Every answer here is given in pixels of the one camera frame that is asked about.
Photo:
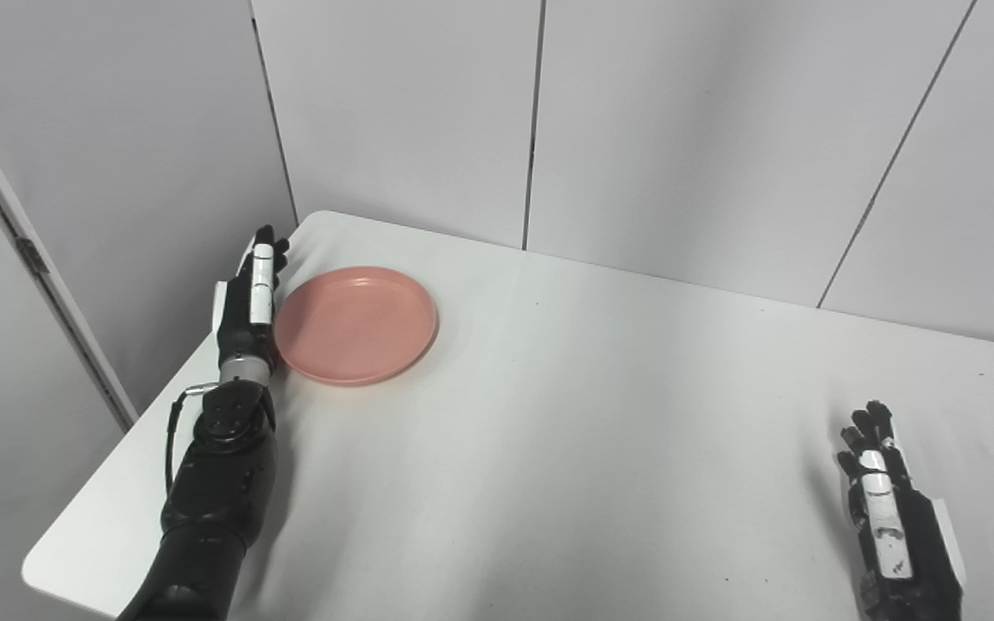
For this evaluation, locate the pink round plate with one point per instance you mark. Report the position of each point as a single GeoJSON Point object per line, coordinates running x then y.
{"type": "Point", "coordinates": [355, 325]}

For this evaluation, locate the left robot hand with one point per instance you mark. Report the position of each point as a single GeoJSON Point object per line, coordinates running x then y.
{"type": "Point", "coordinates": [251, 302]}

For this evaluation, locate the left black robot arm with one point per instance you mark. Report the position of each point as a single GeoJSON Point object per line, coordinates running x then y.
{"type": "Point", "coordinates": [212, 500]}

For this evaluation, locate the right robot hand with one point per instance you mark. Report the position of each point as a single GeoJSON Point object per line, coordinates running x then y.
{"type": "Point", "coordinates": [894, 526]}

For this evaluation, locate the metal door hinge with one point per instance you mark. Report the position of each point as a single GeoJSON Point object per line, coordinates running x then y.
{"type": "Point", "coordinates": [33, 256]}

